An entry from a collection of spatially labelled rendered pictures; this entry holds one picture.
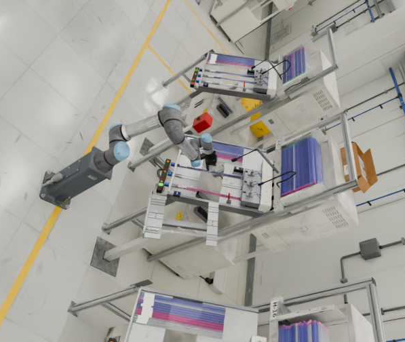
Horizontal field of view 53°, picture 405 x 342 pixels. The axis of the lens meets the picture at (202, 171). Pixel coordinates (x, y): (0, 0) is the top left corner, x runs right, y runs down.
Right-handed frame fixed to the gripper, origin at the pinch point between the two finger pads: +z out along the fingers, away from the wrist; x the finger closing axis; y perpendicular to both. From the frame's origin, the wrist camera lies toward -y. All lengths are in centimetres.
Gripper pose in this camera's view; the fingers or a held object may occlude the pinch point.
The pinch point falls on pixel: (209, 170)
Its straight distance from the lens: 315.5
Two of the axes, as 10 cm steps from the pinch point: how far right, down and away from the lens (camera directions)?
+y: 9.8, 0.1, -2.0
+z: 1.3, 7.2, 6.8
